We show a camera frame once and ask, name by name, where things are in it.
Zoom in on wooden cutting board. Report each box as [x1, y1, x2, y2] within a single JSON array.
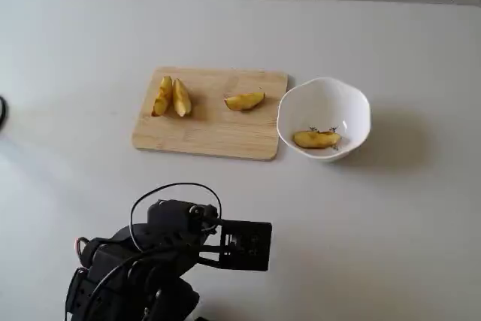
[[131, 66, 289, 162]]

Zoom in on red and white wires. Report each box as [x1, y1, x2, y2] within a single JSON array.
[[73, 237, 92, 262]]

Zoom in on black round object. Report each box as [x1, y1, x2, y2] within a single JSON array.
[[0, 95, 9, 130]]

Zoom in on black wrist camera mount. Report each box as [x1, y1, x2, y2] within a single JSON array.
[[197, 217, 273, 272]]

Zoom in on white bowl with butterfly print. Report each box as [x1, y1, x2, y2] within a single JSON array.
[[276, 76, 372, 164]]

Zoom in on yellow apple slice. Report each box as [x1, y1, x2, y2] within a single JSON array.
[[292, 129, 342, 150], [172, 77, 192, 118], [224, 92, 267, 112], [151, 75, 174, 117]]

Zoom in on black camera cable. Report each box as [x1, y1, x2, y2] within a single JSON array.
[[129, 182, 223, 253]]

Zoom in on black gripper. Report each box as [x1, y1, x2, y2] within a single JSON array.
[[145, 198, 222, 250]]

